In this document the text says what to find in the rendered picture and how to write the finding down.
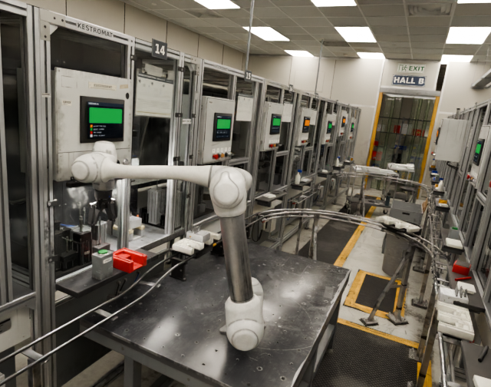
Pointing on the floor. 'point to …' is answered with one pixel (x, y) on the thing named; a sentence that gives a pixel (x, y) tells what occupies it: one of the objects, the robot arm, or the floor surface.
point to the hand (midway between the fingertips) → (102, 231)
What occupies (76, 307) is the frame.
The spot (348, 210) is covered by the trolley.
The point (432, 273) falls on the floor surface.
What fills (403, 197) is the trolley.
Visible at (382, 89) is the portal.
